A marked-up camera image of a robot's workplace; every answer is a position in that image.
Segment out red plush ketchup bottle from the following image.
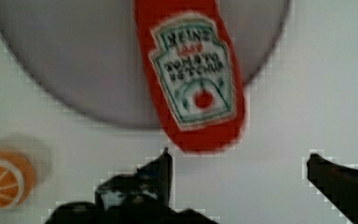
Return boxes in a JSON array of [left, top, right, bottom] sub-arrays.
[[134, 0, 246, 152]]

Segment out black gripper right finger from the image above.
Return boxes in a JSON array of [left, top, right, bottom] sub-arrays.
[[306, 153, 358, 224]]

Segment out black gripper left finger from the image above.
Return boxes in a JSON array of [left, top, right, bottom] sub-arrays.
[[94, 147, 172, 208]]

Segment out round grey plate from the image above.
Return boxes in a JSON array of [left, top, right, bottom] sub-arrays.
[[0, 0, 292, 129]]

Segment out orange slice toy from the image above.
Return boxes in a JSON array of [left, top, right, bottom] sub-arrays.
[[0, 150, 36, 209]]

